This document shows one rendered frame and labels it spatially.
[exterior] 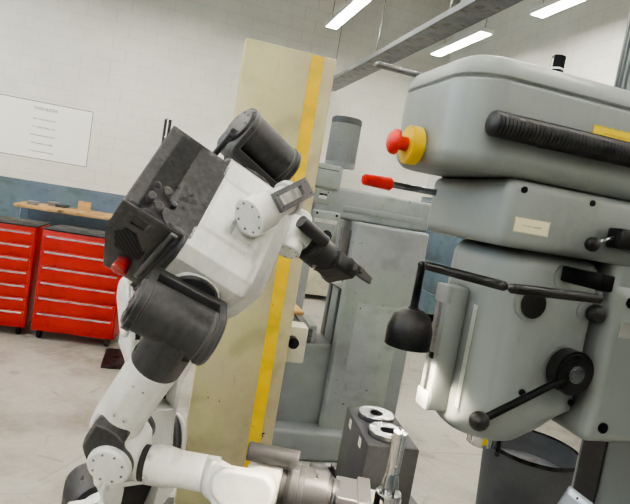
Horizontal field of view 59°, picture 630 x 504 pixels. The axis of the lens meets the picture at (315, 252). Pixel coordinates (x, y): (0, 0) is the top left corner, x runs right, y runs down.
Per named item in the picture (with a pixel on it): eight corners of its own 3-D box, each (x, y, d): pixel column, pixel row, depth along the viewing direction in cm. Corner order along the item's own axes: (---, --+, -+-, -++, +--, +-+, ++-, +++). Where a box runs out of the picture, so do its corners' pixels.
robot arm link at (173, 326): (109, 361, 89) (149, 297, 85) (123, 330, 97) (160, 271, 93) (175, 391, 92) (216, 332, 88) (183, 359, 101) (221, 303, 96)
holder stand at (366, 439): (352, 525, 123) (368, 439, 121) (334, 474, 145) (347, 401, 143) (404, 529, 125) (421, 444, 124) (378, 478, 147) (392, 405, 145)
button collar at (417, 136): (410, 162, 85) (418, 123, 84) (395, 163, 90) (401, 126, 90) (422, 165, 85) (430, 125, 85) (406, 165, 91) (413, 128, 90)
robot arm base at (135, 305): (105, 344, 89) (133, 300, 84) (132, 292, 100) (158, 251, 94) (189, 383, 94) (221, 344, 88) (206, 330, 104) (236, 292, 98)
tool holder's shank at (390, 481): (398, 497, 98) (410, 437, 97) (380, 494, 98) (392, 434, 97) (396, 488, 101) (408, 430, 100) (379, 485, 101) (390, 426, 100)
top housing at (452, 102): (455, 163, 75) (478, 43, 74) (383, 166, 100) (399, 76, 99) (717, 217, 88) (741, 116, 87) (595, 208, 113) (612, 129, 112)
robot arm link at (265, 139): (209, 158, 119) (251, 140, 110) (224, 127, 123) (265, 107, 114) (246, 191, 125) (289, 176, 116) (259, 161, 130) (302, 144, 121)
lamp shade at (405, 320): (374, 338, 89) (381, 300, 89) (407, 338, 93) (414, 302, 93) (405, 353, 83) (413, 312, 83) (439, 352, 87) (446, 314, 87)
